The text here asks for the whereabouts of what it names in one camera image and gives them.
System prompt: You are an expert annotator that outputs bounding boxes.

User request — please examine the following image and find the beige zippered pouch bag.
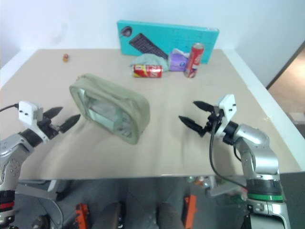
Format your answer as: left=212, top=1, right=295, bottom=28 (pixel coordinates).
left=69, top=73, right=151, bottom=146

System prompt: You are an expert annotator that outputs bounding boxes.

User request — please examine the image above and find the light green cloth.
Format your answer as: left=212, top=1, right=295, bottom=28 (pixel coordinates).
left=130, top=53, right=170, bottom=72

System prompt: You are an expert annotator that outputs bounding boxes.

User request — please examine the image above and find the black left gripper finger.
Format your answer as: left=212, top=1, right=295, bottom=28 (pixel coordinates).
left=57, top=114, right=81, bottom=134
left=44, top=106, right=64, bottom=119

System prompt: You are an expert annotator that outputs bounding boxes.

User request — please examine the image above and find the upright red soda can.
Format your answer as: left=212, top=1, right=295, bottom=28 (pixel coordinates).
left=184, top=42, right=205, bottom=79

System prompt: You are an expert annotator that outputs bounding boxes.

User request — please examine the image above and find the lying red soda can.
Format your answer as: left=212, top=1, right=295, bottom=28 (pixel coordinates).
left=132, top=64, right=163, bottom=79

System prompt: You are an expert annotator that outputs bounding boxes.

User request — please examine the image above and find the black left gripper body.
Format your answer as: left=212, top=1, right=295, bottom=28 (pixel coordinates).
left=37, top=114, right=62, bottom=139

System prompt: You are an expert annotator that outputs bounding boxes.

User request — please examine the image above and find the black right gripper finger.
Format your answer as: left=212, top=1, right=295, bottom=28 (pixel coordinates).
left=193, top=101, right=215, bottom=113
left=178, top=115, right=205, bottom=135

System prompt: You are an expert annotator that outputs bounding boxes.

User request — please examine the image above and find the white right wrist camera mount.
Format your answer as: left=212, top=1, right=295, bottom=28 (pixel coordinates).
left=213, top=94, right=238, bottom=138

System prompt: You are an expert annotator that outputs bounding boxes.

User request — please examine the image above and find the teal keyboard box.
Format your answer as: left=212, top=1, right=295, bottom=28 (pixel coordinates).
left=116, top=20, right=220, bottom=64

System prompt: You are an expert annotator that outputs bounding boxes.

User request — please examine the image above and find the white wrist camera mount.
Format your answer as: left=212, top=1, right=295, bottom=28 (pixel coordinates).
left=18, top=101, right=51, bottom=140
left=213, top=94, right=238, bottom=138

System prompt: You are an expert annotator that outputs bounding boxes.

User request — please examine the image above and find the purple tissue pack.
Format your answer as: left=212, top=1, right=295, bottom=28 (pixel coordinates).
left=168, top=48, right=191, bottom=72

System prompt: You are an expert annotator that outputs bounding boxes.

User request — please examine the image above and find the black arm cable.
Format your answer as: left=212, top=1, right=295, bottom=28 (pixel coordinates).
left=209, top=114, right=247, bottom=189
left=0, top=104, right=20, bottom=113

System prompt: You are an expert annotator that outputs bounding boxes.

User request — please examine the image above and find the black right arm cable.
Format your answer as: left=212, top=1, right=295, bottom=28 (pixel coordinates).
left=209, top=114, right=247, bottom=189

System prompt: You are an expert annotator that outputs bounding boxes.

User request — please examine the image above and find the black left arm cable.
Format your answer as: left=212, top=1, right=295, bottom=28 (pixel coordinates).
left=0, top=104, right=20, bottom=113

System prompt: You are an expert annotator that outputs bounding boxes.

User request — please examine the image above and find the orange black clamp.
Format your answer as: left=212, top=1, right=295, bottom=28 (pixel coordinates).
left=183, top=195, right=198, bottom=229
left=75, top=203, right=91, bottom=229

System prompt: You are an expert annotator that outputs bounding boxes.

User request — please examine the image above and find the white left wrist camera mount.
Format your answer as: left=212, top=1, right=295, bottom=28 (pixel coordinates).
left=18, top=101, right=51, bottom=140

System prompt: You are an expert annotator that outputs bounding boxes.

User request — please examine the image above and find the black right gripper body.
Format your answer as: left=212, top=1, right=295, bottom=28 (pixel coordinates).
left=199, top=108, right=226, bottom=138

